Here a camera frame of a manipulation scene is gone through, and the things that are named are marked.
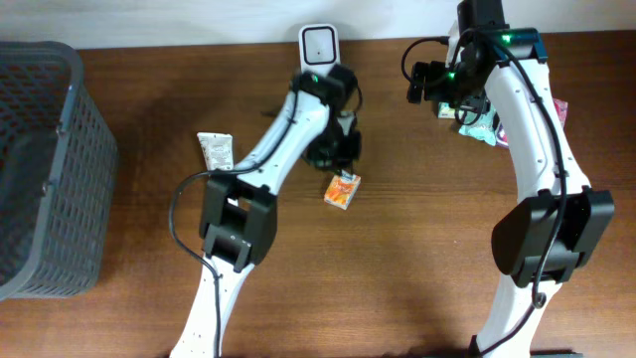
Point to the red purple tissue pack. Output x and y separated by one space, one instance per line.
500 135

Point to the white barcode scanner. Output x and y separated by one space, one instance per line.
319 49

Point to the green wet wipes pack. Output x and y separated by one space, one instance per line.
480 127

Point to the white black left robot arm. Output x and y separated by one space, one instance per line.
239 215

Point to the teal tissue packet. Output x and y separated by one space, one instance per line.
445 111

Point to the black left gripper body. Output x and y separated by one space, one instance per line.
332 149

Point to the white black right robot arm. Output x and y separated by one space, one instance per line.
559 218

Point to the grey plastic mesh basket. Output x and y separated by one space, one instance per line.
59 163

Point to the orange tissue packet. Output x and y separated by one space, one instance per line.
342 189

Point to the cream tube with gold cap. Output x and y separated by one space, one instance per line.
217 150

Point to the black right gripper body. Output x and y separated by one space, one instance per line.
444 85

